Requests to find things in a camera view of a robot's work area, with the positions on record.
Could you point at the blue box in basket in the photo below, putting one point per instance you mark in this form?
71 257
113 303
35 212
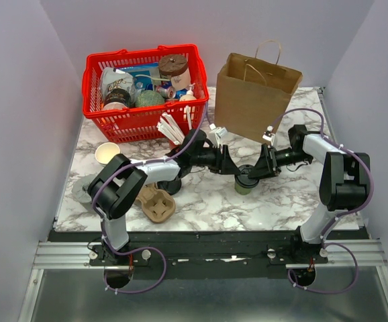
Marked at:
145 75

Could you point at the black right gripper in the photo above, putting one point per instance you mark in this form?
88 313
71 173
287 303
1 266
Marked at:
266 165

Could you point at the stack of green paper cups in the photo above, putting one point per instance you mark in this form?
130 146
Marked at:
105 152

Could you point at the dark instant noodle cup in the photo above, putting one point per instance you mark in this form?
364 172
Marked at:
117 99

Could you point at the brown lid paper tub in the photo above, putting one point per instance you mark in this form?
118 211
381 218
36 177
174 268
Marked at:
175 68

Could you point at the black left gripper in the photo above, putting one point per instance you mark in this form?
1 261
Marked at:
222 164

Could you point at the brown cardboard cup carrier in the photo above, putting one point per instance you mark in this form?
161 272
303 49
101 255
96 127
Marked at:
157 205

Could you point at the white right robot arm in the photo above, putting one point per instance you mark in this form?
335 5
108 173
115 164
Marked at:
345 183

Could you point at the red plastic shopping basket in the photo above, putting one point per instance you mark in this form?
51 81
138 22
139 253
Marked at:
140 123

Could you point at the green netted melon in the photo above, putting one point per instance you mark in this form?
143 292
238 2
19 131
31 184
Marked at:
149 98

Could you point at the cream pump bottle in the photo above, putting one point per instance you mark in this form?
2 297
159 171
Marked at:
189 95

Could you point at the green paper coffee cup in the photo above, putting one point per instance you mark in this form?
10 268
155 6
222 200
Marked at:
244 189

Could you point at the brown paper bag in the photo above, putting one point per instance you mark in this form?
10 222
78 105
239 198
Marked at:
251 93

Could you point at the red blue drink can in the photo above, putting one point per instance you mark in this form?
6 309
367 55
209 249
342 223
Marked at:
166 91

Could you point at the white snack bag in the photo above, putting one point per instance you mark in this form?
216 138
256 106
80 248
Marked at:
113 78

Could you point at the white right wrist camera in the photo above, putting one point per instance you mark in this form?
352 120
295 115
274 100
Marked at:
269 136

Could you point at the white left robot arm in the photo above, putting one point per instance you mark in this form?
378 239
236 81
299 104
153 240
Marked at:
114 190

